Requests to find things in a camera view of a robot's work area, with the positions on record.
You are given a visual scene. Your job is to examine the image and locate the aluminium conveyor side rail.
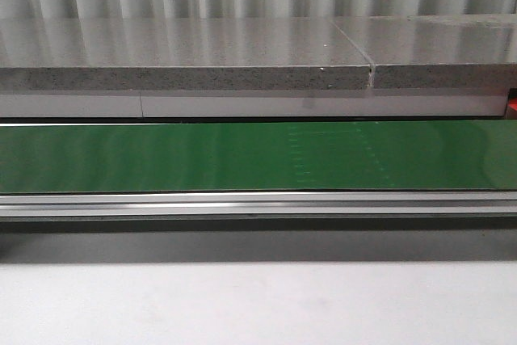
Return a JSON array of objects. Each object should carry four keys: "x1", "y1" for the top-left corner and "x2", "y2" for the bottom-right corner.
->
[{"x1": 1, "y1": 191, "x2": 516, "y2": 222}]

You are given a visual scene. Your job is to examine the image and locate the grey stone slab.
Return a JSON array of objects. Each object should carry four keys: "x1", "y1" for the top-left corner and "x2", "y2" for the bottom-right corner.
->
[
  {"x1": 1, "y1": 18, "x2": 370, "y2": 91},
  {"x1": 333, "y1": 14, "x2": 516, "y2": 90}
]

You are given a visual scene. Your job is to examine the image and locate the green conveyor belt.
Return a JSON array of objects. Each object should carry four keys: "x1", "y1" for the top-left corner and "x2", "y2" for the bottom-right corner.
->
[{"x1": 1, "y1": 120, "x2": 516, "y2": 194}]

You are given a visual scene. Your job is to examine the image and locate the red object at right edge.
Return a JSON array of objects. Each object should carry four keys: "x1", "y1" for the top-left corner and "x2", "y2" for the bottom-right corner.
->
[{"x1": 505, "y1": 98, "x2": 517, "y2": 120}]

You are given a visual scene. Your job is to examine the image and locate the grey stone slab right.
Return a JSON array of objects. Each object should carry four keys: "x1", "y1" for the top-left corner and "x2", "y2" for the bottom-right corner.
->
[{"x1": 333, "y1": 14, "x2": 516, "y2": 90}]

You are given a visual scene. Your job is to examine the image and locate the grey stone slab left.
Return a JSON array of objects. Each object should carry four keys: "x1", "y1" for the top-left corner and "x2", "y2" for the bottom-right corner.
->
[{"x1": 1, "y1": 18, "x2": 370, "y2": 91}]

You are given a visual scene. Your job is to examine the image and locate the white panel under slab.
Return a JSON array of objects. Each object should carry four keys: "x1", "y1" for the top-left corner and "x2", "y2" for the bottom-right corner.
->
[{"x1": 1, "y1": 89, "x2": 508, "y2": 118}]

